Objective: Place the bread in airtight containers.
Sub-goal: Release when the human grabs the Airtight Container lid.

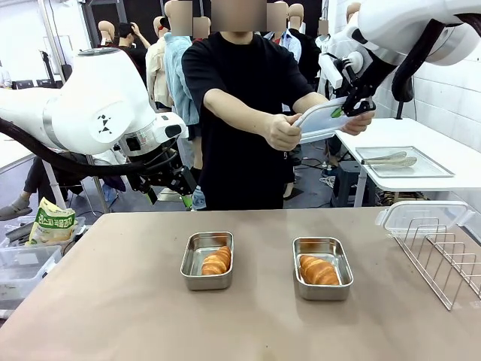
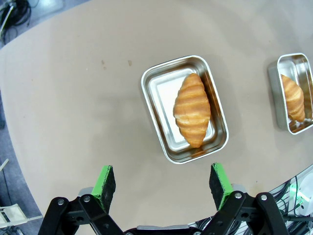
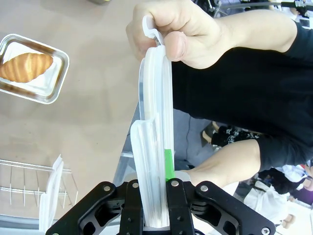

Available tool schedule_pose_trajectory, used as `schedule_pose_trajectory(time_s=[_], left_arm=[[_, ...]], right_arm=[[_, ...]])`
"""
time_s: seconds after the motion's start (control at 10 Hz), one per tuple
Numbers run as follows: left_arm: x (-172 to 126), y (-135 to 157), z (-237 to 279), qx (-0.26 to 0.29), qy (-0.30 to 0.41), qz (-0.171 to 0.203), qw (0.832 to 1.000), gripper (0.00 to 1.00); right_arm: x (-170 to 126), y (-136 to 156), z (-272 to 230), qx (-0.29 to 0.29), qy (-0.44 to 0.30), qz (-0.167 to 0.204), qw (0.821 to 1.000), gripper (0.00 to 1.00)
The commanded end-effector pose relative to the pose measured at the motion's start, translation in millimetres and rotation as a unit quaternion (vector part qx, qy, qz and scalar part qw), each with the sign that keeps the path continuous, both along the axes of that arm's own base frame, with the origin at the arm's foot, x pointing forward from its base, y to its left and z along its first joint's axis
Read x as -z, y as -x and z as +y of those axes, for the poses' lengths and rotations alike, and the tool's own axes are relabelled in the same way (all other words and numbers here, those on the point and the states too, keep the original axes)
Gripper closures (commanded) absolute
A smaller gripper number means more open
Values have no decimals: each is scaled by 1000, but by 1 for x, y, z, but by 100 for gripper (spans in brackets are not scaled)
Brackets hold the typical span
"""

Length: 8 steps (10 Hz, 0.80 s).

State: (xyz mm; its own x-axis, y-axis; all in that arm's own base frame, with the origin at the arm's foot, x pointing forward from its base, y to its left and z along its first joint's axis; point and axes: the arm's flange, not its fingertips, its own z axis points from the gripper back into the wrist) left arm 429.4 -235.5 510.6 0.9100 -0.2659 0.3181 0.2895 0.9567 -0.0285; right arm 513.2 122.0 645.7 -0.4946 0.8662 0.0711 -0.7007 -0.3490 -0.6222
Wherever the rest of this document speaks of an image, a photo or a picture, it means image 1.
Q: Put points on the person's right forearm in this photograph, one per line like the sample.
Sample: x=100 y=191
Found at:
x=236 y=107

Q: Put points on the person's black t-shirt torso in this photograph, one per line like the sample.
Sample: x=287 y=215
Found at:
x=233 y=161

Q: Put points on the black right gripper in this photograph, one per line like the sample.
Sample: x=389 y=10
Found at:
x=360 y=90

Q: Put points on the perforated metal baking tray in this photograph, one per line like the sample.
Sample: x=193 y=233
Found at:
x=432 y=171

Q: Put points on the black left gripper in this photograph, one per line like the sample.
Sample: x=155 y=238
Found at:
x=161 y=176

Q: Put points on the mannequin in beige shirt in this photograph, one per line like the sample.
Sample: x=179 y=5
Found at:
x=156 y=67

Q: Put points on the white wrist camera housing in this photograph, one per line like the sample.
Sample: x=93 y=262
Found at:
x=332 y=73

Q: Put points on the metal serving tongs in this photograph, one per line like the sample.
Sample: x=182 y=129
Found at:
x=406 y=162

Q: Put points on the background person in black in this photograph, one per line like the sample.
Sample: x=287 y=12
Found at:
x=129 y=52

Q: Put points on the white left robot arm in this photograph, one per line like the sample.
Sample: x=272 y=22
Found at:
x=94 y=94

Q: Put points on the grey plastic stool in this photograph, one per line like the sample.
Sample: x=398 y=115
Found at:
x=345 y=180

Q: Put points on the clear plastic storage bin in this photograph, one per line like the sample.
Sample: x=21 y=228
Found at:
x=22 y=263

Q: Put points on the seated background person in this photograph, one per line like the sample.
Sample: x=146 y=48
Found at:
x=37 y=176

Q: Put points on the person's left forearm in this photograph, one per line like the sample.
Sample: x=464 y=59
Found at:
x=310 y=101

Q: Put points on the clear lid with white rim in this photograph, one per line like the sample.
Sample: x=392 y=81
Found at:
x=319 y=124
x=424 y=214

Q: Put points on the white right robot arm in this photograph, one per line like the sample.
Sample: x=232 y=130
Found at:
x=406 y=22

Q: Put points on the mannequin in light blue shirt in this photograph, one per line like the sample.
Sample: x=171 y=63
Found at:
x=176 y=75

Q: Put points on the rectangular stainless steel container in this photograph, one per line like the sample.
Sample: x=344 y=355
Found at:
x=206 y=282
x=323 y=293

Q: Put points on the black light stand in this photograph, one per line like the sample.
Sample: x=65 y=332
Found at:
x=400 y=109

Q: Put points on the person's right hand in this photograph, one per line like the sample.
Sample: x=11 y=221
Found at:
x=283 y=131

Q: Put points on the crumpled blue denim cloth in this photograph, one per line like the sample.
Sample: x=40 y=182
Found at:
x=199 y=199

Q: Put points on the distant person in white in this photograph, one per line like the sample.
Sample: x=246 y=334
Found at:
x=323 y=28

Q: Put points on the mannequin in blue white shirt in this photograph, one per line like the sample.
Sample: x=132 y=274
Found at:
x=293 y=45

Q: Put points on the black tripod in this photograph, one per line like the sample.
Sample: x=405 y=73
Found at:
x=46 y=62

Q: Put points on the person's left hand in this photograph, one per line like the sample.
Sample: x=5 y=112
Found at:
x=360 y=124

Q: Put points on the mannequin in black jacket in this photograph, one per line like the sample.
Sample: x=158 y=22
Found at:
x=308 y=56

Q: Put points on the golden croissant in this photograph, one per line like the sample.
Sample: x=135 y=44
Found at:
x=216 y=261
x=317 y=270

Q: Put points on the green yellow snack bag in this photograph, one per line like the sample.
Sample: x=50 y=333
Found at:
x=49 y=229

